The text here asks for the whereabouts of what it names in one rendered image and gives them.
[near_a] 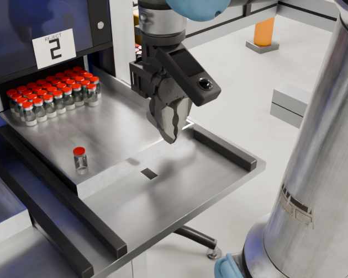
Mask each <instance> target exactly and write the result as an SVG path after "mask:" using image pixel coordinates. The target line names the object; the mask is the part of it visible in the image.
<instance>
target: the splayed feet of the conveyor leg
mask: <svg viewBox="0 0 348 278"><path fill-rule="evenodd" d="M173 233H175V234H179V235H181V236H184V237H186V238H188V239H191V240H193V241H195V242H197V243H199V244H201V245H203V246H205V247H207V248H208V249H207V256H208V257H209V258H211V259H219V258H220V257H221V255H222V251H221V249H220V248H218V247H217V240H216V239H214V238H212V237H210V236H208V235H206V234H204V233H201V232H199V231H197V230H195V229H193V228H191V227H188V226H185V225H183V226H182V227H180V228H179V229H177V230H175V231H174V232H173Z"/></svg>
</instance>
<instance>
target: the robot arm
mask: <svg viewBox="0 0 348 278"><path fill-rule="evenodd" d="M270 1H279V0H138V13H139V25H137V26H135V34H136V35H139V36H140V37H141V54H137V56H136V60H135V61H132V62H129V70H130V83H131V90H133V91H135V92H136V93H138V94H139V95H140V96H142V97H143V98H145V99H146V98H149V97H150V98H151V100H150V102H149V109H150V110H149V111H147V112H146V117H147V119H148V121H149V122H150V123H151V124H153V125H154V126H155V127H156V128H157V129H158V130H159V132H160V135H161V136H162V138H163V139H164V140H165V141H166V142H168V143H169V144H173V143H175V142H176V140H177V138H178V137H179V135H180V133H181V131H182V129H183V127H184V125H185V123H186V120H187V117H188V116H189V114H190V110H191V107H192V104H193V103H194V104H195V106H197V107H200V106H202V105H204V104H206V103H209V102H211V101H213V100H215V99H216V98H217V97H218V96H219V94H220V93H221V91H222V89H221V87H220V86H219V85H218V84H217V83H216V82H215V80H214V79H213V78H212V77H211V76H210V75H209V74H208V72H207V71H206V70H205V69H204V68H203V67H202V66H201V64H200V63H199V62H198V61H197V60H196V59H195V58H194V56H193V55H192V54H191V53H190V52H189V51H188V50H187V48H186V47H185V46H184V45H183V43H181V42H182V41H183V40H184V39H185V38H186V27H187V19H190V20H192V21H195V22H207V21H210V20H213V19H214V18H215V17H217V16H218V15H220V14H222V13H223V12H224V11H225V10H226V8H228V7H236V6H243V5H247V4H254V3H262V2H270ZM333 1H334V2H335V4H336V6H337V7H338V9H339V10H340V13H339V16H338V18H337V21H336V24H335V27H334V30H333V33H332V36H331V38H330V41H329V44H328V48H327V50H326V53H325V56H324V59H323V62H322V64H321V68H320V71H319V74H318V76H317V80H316V82H315V85H314V88H313V91H312V94H311V96H310V99H309V103H308V106H307V109H306V111H305V114H304V117H303V120H302V123H301V126H300V129H299V132H298V135H297V138H296V141H295V143H294V146H293V149H292V153H291V155H290V158H289V161H288V164H287V167H286V170H285V173H284V175H283V178H282V181H281V184H280V188H279V190H278V193H277V196H276V199H275V202H274V204H273V208H272V211H271V212H270V213H268V214H266V215H264V216H262V217H261V218H259V219H258V220H257V221H256V222H255V223H254V224H253V226H252V227H251V228H250V230H249V232H248V234H247V236H246V239H245V243H244V246H243V249H242V250H241V251H239V252H236V253H232V254H231V253H227V254H226V256H224V257H222V258H219V259H218V260H217V261H216V262H215V265H214V277H215V278H348V0H333ZM138 55H141V56H139V57H138ZM140 61H142V62H140ZM138 62H140V63H138ZM133 81H134V84H133Z"/></svg>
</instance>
